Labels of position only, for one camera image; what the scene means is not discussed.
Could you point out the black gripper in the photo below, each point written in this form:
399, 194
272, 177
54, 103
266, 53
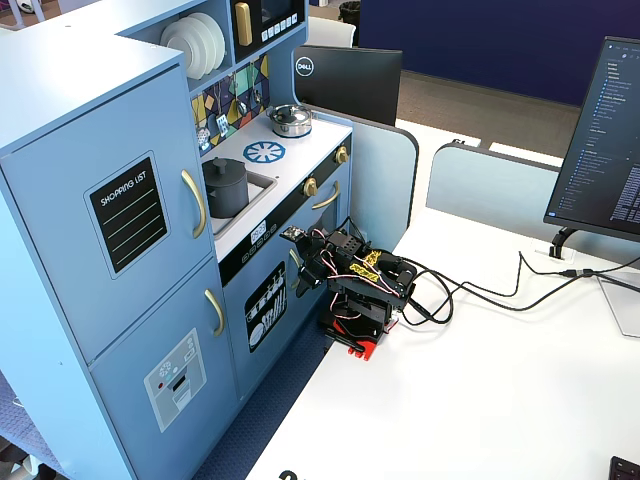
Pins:
306, 274

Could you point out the gray pot lid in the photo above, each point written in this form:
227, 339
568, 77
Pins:
225, 169

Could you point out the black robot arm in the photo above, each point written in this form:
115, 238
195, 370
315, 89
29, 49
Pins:
370, 285

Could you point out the steel pot lid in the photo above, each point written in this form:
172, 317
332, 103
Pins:
287, 114

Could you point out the red clamp base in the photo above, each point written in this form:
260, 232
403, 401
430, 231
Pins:
362, 347

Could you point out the gold stove knob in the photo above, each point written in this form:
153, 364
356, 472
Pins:
342, 155
310, 187

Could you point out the white sink basin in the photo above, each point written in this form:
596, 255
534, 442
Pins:
260, 187

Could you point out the gray toy pot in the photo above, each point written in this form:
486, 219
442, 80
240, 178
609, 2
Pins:
227, 197

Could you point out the light blue desk partition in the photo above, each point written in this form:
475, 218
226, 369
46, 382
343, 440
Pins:
490, 190
380, 180

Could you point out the steel toy pot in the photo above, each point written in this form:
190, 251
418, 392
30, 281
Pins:
292, 127

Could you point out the hanging toy spatula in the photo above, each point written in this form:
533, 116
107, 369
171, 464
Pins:
221, 122

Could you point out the hanging toy strainer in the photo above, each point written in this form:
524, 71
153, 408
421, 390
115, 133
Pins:
203, 134

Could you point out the hanging toy spoon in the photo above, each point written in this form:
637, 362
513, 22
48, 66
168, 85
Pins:
242, 107

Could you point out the small black object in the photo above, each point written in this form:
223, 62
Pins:
289, 475

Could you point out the black shopping list board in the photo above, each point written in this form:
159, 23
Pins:
127, 215

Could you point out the black Dell monitor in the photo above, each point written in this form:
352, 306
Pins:
350, 85

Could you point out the white chair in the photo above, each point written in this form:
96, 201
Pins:
330, 31

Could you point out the blue toy kitchen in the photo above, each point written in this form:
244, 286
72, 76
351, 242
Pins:
100, 125

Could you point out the white toy plate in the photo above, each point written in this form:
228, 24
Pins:
216, 35
197, 30
176, 42

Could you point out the black trash bin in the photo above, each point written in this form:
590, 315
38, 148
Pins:
350, 11

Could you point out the gray monitor stand plate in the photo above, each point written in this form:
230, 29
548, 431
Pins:
622, 310

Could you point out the monitor with lit screen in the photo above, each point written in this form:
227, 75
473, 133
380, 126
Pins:
600, 140

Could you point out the black keyboard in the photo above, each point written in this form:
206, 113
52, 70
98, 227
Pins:
626, 469

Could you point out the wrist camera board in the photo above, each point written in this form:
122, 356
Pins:
292, 233

